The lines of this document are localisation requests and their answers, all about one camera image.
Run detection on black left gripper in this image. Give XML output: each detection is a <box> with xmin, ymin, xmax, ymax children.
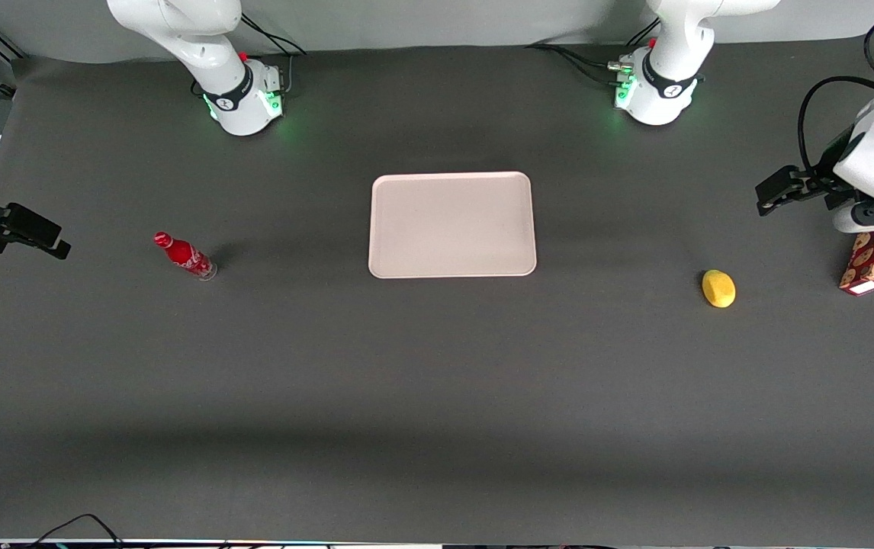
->
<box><xmin>755</xmin><ymin>128</ymin><xmax>863</xmax><ymax>218</ymax></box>

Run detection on red tartan cookie box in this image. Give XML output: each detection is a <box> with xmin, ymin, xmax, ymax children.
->
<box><xmin>838</xmin><ymin>228</ymin><xmax>874</xmax><ymax>297</ymax></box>

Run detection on beige plastic tray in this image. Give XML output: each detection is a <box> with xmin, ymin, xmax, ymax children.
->
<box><xmin>368</xmin><ymin>172</ymin><xmax>538</xmax><ymax>280</ymax></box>

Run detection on yellow lemon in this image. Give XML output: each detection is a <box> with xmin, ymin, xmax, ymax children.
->
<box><xmin>701</xmin><ymin>269</ymin><xmax>737</xmax><ymax>309</ymax></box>

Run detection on red cola bottle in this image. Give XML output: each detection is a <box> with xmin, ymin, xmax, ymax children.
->
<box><xmin>153</xmin><ymin>231</ymin><xmax>219</xmax><ymax>282</ymax></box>

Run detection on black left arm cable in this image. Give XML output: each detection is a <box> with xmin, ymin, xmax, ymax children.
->
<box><xmin>798</xmin><ymin>15</ymin><xmax>874</xmax><ymax>178</ymax></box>

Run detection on black left base cables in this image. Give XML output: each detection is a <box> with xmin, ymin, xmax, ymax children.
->
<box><xmin>525</xmin><ymin>18</ymin><xmax>663</xmax><ymax>89</ymax></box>

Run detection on black base cables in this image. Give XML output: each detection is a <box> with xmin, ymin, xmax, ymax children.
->
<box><xmin>191</xmin><ymin>13</ymin><xmax>309</xmax><ymax>98</ymax></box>
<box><xmin>525</xmin><ymin>18</ymin><xmax>663</xmax><ymax>89</ymax></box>

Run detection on thin black floor cable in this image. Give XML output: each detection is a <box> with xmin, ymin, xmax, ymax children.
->
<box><xmin>27</xmin><ymin>513</ymin><xmax>127</xmax><ymax>549</ymax></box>

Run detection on black right base cables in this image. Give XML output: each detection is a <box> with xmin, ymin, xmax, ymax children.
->
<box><xmin>191</xmin><ymin>13</ymin><xmax>309</xmax><ymax>98</ymax></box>

